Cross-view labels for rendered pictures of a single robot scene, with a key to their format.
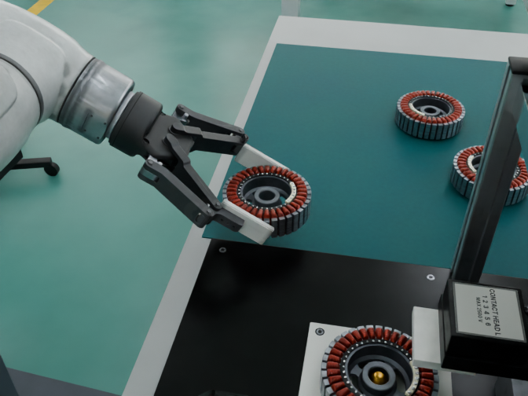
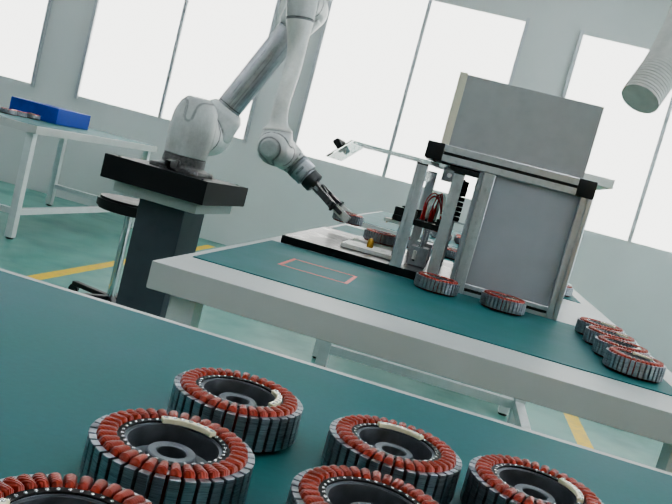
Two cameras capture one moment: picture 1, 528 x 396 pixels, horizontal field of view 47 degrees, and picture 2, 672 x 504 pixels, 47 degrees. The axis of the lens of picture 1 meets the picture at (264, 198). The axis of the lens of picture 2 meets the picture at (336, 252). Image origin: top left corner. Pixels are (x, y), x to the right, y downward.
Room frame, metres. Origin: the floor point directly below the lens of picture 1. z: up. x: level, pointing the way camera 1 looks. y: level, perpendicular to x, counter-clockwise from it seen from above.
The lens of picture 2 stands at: (-2.15, 0.11, 0.99)
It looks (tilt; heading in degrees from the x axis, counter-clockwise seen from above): 6 degrees down; 358
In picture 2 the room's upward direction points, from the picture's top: 15 degrees clockwise
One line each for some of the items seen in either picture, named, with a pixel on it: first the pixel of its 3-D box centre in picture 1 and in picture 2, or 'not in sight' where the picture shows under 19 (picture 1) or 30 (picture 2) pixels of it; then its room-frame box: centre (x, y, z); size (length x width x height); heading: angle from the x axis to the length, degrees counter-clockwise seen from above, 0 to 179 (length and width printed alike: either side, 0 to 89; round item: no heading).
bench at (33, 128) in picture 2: not in sight; (42, 171); (3.76, 2.20, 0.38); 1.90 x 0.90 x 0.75; 169
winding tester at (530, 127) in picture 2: not in sight; (516, 132); (0.16, -0.40, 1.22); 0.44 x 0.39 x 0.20; 169
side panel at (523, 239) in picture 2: not in sight; (520, 246); (-0.17, -0.42, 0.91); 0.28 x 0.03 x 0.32; 79
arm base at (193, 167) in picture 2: not in sight; (181, 163); (0.64, 0.63, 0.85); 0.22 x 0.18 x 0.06; 166
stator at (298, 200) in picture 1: (266, 199); (348, 217); (0.60, 0.00, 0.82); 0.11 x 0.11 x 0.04
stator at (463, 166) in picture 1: (490, 174); not in sight; (0.72, -0.34, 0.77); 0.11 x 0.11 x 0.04
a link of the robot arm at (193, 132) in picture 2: not in sight; (193, 126); (0.67, 0.62, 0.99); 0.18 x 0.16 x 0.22; 172
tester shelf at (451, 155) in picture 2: not in sight; (503, 173); (0.17, -0.40, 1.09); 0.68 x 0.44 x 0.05; 169
